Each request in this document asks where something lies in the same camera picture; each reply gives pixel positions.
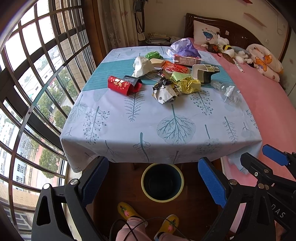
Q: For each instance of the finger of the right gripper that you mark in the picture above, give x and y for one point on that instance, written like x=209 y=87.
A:
x=281 y=188
x=282 y=158

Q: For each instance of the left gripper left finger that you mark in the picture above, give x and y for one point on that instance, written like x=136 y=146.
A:
x=50 y=222

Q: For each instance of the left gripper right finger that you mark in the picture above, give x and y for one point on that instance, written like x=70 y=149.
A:
x=229 y=194

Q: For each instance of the clear plastic bottle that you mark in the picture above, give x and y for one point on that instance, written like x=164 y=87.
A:
x=229 y=92

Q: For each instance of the dark green carton box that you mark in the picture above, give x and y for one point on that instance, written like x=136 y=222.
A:
x=203 y=72

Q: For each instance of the yellow wrapper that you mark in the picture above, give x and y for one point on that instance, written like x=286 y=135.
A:
x=188 y=85

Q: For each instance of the black white bag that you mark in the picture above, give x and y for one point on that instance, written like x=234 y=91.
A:
x=163 y=91

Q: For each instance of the red snack wrapper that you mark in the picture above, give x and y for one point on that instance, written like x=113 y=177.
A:
x=126 y=86

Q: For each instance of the light green paper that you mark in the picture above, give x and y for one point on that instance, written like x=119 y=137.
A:
x=176 y=76

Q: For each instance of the orange snack packet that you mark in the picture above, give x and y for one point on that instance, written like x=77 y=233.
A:
x=170 y=67

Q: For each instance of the white paper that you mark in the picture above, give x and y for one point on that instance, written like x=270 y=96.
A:
x=142 y=66

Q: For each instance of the purple plastic bag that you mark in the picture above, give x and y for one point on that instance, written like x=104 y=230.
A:
x=183 y=47

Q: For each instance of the green wrapper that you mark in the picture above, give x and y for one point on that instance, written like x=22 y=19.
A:
x=153 y=55

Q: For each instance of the red pink carton box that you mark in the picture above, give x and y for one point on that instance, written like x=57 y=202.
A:
x=186 y=60

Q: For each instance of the round trash bin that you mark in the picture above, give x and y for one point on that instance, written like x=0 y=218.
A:
x=162 y=182

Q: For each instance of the pink bed sheet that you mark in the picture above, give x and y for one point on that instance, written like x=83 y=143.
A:
x=265 y=116

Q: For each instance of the left yellow slipper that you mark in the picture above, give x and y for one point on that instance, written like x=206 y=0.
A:
x=130 y=215

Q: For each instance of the yellow slipper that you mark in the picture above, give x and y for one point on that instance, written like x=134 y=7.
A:
x=130 y=215
x=169 y=226

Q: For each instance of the pink trouser legs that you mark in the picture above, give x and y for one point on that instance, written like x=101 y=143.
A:
x=143 y=233

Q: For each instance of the right yellow slipper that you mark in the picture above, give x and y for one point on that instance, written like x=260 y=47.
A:
x=169 y=226

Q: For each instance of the leaf print tablecloth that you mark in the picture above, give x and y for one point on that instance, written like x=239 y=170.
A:
x=138 y=129

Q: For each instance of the bear print pillow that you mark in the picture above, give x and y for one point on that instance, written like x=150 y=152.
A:
x=265 y=62

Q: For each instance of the plush toys pile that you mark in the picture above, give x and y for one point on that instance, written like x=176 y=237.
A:
x=232 y=54

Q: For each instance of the dark wooden headboard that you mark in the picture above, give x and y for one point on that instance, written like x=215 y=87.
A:
x=271 y=31

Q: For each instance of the white butterfly pillow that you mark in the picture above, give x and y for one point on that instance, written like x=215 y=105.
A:
x=205 y=33

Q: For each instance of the window metal grille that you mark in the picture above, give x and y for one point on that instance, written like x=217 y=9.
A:
x=45 y=62

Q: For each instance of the stack of papers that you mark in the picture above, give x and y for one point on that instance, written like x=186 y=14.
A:
x=160 y=39

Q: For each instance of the floral curtain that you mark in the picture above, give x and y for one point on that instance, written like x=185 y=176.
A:
x=117 y=24

